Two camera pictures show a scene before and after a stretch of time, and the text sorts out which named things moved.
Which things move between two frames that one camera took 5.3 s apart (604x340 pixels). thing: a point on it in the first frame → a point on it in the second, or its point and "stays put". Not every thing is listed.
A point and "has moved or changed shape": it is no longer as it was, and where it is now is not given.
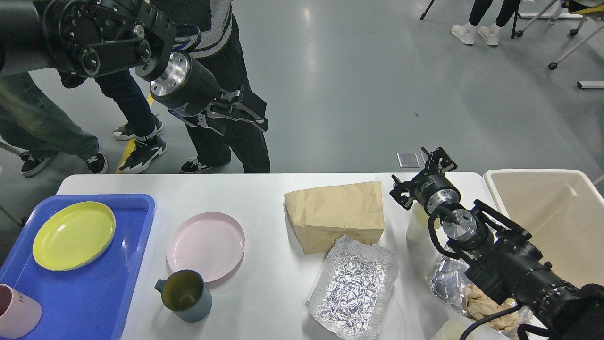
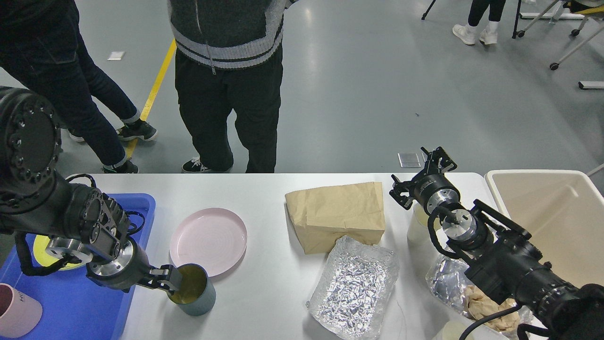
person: [143, 125] → [41, 46]
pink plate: [212, 243] stays put
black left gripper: [191, 94] → [128, 268]
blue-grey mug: [186, 294] has moved or changed shape
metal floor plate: [408, 160] stays put
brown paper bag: [322, 215] stays put
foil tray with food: [447, 277] stays put
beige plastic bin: [562, 211] stays put
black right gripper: [433, 191] stays put
